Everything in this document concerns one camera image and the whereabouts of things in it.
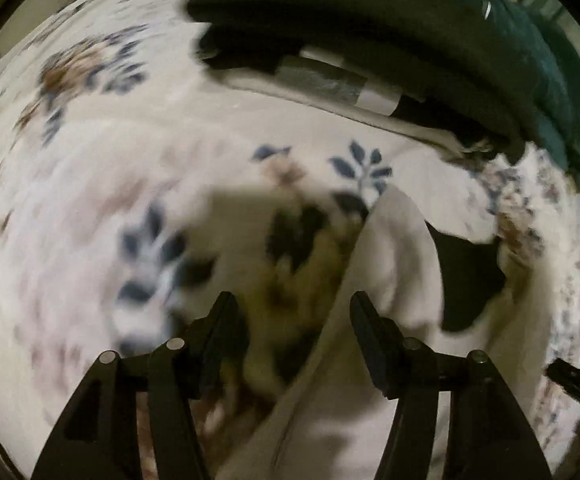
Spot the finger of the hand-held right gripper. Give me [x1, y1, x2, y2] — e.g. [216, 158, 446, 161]
[546, 358, 580, 416]

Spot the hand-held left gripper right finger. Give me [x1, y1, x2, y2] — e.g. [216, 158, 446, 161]
[350, 290, 553, 480]

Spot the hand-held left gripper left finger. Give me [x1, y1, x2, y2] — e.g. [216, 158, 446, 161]
[30, 291, 249, 480]

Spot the white garment with black patch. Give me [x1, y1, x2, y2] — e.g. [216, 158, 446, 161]
[215, 184, 553, 480]

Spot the floral blanket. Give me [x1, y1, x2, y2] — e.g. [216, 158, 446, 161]
[0, 0, 580, 480]

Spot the grey white striped garment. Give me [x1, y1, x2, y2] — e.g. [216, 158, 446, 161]
[274, 45, 407, 117]

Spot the teal cloth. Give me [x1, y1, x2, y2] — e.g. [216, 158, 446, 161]
[450, 0, 580, 188]

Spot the black folded garment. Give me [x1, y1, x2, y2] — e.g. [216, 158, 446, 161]
[185, 0, 538, 153]

